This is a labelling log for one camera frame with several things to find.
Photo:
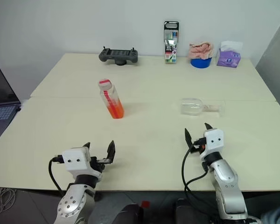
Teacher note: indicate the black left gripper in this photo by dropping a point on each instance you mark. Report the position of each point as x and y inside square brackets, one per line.
[100, 163]

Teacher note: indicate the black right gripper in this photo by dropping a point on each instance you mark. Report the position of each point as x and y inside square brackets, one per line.
[197, 148]

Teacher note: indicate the clear wine glass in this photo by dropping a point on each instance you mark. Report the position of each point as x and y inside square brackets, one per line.
[191, 106]

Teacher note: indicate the plastic bottle with orange liquid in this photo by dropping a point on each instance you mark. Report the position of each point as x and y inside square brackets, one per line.
[114, 109]

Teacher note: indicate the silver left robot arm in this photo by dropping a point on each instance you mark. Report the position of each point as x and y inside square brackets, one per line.
[70, 203]

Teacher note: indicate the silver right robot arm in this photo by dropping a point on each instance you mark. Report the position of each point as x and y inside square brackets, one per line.
[226, 182]

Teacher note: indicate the blue bowl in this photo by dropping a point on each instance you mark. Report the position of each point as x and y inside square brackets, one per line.
[200, 63]

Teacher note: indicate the dark rounded shape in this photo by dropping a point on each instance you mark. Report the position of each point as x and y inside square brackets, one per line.
[189, 212]
[128, 214]

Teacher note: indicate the small red tag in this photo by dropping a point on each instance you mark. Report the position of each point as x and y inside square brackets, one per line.
[145, 204]

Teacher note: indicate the purple tissue box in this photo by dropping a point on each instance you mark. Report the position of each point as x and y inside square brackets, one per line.
[227, 59]

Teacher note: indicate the pink towel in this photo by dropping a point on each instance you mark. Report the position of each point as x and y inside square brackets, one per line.
[200, 50]

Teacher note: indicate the marker pen pack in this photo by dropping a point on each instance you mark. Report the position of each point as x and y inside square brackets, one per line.
[170, 53]

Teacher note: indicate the white tissue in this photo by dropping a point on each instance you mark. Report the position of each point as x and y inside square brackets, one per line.
[232, 45]

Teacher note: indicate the grey handheld remote controller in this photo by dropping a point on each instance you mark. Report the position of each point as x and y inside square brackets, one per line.
[117, 54]

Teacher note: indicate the grey partition panel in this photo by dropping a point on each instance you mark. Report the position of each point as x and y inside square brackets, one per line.
[277, 58]

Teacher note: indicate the dark laptop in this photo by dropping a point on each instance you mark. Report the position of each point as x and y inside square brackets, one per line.
[2, 93]

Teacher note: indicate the blue jeans leg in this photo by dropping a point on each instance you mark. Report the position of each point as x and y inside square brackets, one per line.
[277, 215]

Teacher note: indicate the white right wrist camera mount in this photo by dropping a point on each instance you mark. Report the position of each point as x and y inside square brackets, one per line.
[213, 144]

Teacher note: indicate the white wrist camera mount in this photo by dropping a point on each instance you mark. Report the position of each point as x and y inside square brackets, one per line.
[74, 161]
[213, 144]

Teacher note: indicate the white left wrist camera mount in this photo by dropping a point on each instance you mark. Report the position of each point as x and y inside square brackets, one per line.
[74, 161]

